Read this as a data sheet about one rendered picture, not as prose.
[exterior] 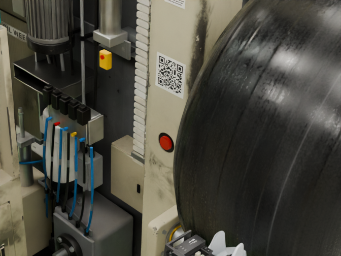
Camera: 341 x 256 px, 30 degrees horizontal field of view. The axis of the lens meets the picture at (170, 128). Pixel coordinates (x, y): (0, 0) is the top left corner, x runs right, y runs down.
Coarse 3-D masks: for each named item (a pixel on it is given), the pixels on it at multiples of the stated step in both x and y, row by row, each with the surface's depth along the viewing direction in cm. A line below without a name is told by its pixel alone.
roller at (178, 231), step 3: (180, 225) 132; (177, 228) 132; (180, 228) 131; (174, 231) 131; (177, 231) 131; (180, 231) 131; (183, 231) 131; (171, 234) 131; (174, 234) 131; (177, 234) 130; (180, 234) 130; (171, 237) 131; (174, 237) 130; (183, 237) 130; (171, 240) 132; (180, 240) 130; (183, 240) 129; (174, 243) 131; (177, 243) 130; (180, 243) 130
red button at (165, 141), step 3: (162, 138) 132; (165, 138) 132; (168, 138) 132; (162, 141) 132; (165, 141) 132; (168, 141) 131; (162, 144) 133; (165, 144) 132; (168, 144) 131; (171, 144) 132; (162, 147) 133; (165, 147) 133; (168, 147) 132; (171, 147) 132
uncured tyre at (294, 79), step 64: (256, 0) 97; (320, 0) 93; (256, 64) 91; (320, 64) 87; (192, 128) 96; (256, 128) 89; (320, 128) 84; (192, 192) 98; (256, 192) 90; (320, 192) 85
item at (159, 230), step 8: (176, 208) 132; (160, 216) 130; (168, 216) 130; (176, 216) 131; (152, 224) 128; (160, 224) 128; (168, 224) 129; (176, 224) 131; (152, 232) 128; (160, 232) 128; (168, 232) 130; (152, 240) 129; (160, 240) 130; (168, 240) 131; (152, 248) 130; (160, 248) 131
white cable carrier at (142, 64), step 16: (144, 0) 122; (144, 16) 124; (144, 32) 126; (144, 48) 128; (144, 64) 130; (144, 80) 132; (144, 96) 133; (144, 112) 136; (144, 128) 138; (144, 144) 140
